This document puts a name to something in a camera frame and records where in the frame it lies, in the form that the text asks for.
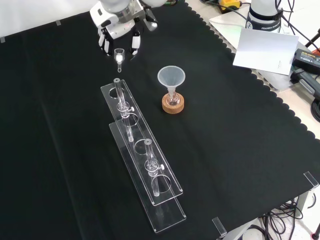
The grey tape piece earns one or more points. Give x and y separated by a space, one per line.
58 23
2 39

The translucent plastic funnel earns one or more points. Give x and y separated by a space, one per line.
171 76

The small round-bottom glass flask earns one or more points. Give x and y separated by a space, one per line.
173 100

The clear weighing funnel with salt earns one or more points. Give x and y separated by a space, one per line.
118 58

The pale board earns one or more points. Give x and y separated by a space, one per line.
225 27

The clear acrylic funnel stand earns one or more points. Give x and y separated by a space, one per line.
147 160

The black cloth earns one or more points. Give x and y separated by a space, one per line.
62 125

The white paper card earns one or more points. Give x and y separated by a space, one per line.
265 52

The black power adapter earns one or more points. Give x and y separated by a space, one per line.
308 58

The grey table leg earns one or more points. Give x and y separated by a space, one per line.
303 205

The clear acrylic edge clip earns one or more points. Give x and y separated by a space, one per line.
219 225
311 178

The black plug connector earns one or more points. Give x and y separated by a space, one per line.
306 81

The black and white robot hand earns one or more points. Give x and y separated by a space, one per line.
110 21

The yellow stop button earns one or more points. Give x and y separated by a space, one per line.
230 3

